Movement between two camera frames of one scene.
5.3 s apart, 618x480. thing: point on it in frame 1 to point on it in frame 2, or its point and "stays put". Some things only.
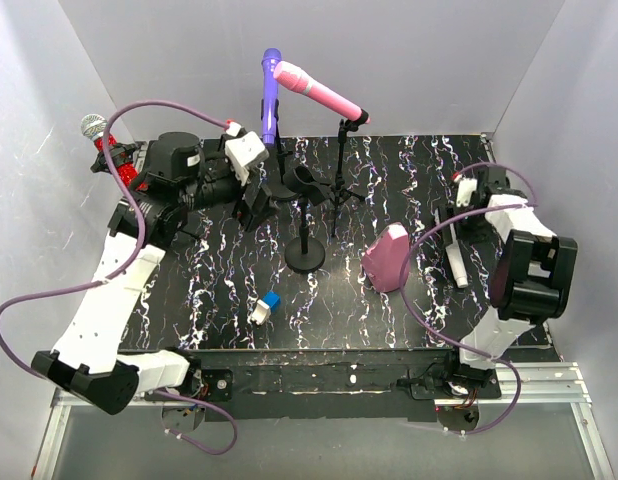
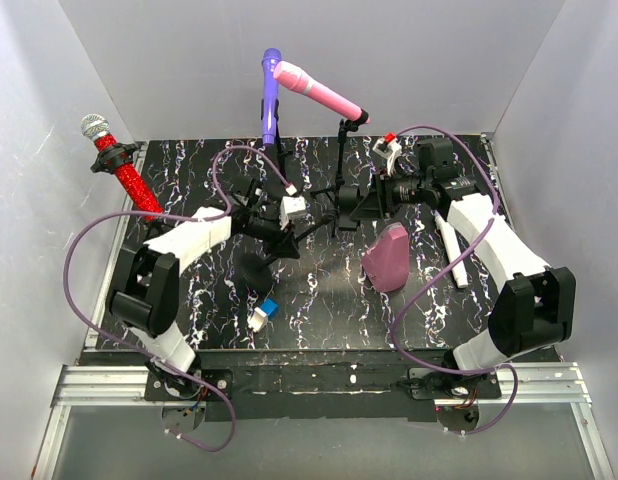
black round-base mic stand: (305, 255) to (255, 272)
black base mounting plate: (327, 384) stays put
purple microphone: (269, 58) stays put
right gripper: (446, 213) to (368, 208)
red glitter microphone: (94, 126) stays put
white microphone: (455, 255) stays put
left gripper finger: (265, 206) to (287, 247)
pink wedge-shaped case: (382, 262) stays put
